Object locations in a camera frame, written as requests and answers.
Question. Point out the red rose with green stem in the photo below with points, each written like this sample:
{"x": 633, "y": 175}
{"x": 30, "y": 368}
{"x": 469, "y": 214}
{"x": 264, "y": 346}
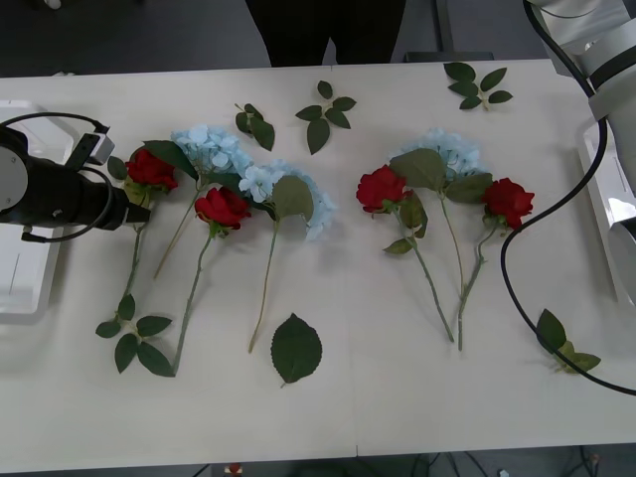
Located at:
{"x": 223, "y": 206}
{"x": 380, "y": 191}
{"x": 507, "y": 199}
{"x": 149, "y": 169}

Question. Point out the person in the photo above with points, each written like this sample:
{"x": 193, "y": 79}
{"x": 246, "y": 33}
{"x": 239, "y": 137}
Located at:
{"x": 298, "y": 30}

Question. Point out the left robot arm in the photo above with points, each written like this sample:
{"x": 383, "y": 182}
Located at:
{"x": 45, "y": 194}

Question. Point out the shallow white box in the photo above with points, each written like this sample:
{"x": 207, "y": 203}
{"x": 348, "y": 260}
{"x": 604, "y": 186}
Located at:
{"x": 593, "y": 149}
{"x": 30, "y": 278}

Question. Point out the pale blue flower with stem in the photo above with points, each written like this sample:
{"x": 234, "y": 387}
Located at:
{"x": 298, "y": 199}
{"x": 447, "y": 149}
{"x": 208, "y": 146}

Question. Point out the grey metal stand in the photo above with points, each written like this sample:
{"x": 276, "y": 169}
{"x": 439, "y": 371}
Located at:
{"x": 444, "y": 30}

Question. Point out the large single green leaf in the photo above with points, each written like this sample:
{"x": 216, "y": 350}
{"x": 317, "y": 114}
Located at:
{"x": 295, "y": 350}

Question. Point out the loose green leaf twig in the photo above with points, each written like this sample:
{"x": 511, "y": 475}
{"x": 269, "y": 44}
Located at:
{"x": 318, "y": 134}
{"x": 459, "y": 72}
{"x": 151, "y": 358}
{"x": 550, "y": 330}
{"x": 261, "y": 130}

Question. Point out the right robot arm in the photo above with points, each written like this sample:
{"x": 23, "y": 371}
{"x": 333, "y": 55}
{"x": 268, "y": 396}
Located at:
{"x": 611, "y": 54}

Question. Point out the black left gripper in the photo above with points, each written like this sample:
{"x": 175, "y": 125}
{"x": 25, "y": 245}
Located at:
{"x": 119, "y": 211}

